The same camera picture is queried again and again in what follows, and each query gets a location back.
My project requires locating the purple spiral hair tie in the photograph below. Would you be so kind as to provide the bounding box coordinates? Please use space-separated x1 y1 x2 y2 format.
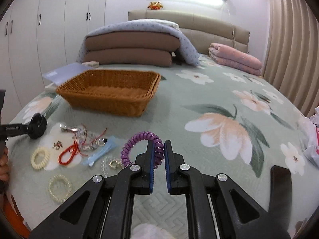
120 131 165 169

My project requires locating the white wardrobe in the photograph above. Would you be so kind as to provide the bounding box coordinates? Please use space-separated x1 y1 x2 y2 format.
1 0 106 123

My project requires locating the green floral bedspread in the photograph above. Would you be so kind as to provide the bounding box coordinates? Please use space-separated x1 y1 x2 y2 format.
7 56 318 238

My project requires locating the beige padded headboard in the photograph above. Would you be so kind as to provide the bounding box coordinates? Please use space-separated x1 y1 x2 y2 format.
128 10 250 54

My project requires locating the blue notebook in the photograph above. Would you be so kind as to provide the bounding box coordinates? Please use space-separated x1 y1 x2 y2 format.
42 63 91 86

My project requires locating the brown wicker basket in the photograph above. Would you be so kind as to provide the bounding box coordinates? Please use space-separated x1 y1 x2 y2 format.
56 69 162 117

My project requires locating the red cord loop charm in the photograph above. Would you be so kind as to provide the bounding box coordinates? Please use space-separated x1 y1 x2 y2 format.
58 126 108 166

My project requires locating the light blue hair clip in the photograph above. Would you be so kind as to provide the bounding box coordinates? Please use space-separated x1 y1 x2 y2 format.
82 136 117 167

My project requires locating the silver metal hair clip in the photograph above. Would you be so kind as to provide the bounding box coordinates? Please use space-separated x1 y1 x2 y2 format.
59 123 81 132

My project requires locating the cream small cloth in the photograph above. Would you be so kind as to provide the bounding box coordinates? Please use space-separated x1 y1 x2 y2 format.
82 61 99 68

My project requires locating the beige curtain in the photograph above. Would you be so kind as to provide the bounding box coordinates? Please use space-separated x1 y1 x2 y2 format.
263 0 318 117

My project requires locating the white plastic bag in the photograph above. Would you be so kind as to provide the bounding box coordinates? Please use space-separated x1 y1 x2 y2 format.
297 107 318 168

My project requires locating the person's left hand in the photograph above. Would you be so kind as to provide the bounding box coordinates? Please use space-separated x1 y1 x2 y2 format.
0 146 10 182

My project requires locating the orange plush toy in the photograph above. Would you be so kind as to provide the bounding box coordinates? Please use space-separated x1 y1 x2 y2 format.
147 2 163 10

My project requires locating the light blue floral blanket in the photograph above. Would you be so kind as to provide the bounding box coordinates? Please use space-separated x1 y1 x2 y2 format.
76 20 200 66

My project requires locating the clear crystal bead bracelet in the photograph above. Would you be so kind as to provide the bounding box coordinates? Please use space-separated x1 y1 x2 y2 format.
100 155 126 177

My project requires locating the folded brown quilt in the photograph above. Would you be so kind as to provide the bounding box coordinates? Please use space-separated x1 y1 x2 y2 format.
80 31 181 67

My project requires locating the white book under notebook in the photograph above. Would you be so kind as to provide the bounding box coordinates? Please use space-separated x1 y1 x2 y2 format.
44 83 58 92

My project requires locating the folded pink blanket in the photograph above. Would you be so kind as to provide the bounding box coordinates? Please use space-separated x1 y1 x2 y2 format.
208 43 262 76

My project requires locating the cream spiral hair tie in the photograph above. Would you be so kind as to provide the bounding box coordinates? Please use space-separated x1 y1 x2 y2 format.
30 146 50 170

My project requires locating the clear spiral hair tie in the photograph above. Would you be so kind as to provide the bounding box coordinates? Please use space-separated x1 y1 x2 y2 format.
47 174 73 204

